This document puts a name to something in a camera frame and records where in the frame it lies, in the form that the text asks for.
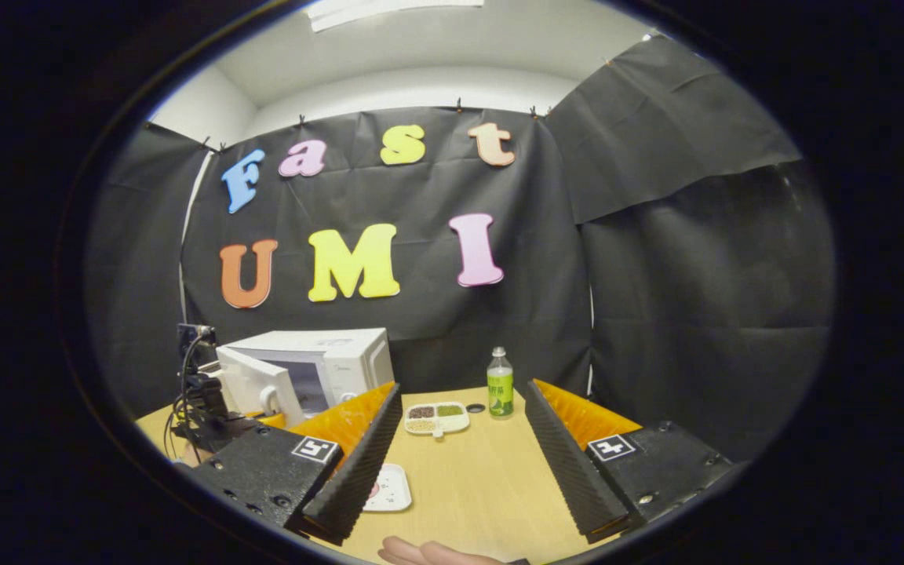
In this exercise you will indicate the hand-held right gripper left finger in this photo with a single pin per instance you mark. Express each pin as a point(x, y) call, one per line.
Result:
point(358, 471)

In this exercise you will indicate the white microwave oven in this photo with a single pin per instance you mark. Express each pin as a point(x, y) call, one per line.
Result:
point(342, 357)

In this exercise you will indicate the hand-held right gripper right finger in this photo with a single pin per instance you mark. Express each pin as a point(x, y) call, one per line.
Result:
point(570, 471)

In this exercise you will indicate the white divided grain tray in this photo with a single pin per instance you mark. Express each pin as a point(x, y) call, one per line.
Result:
point(436, 421)

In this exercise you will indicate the large ceiling light panel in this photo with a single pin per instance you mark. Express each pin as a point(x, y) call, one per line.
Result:
point(389, 9)

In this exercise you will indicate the black backdrop cloth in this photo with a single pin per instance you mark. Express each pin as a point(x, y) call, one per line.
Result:
point(436, 329)

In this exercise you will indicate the white square plate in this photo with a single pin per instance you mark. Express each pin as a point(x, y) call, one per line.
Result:
point(395, 490)

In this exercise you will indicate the green label drink bottle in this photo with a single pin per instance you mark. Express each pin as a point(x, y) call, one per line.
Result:
point(500, 392)

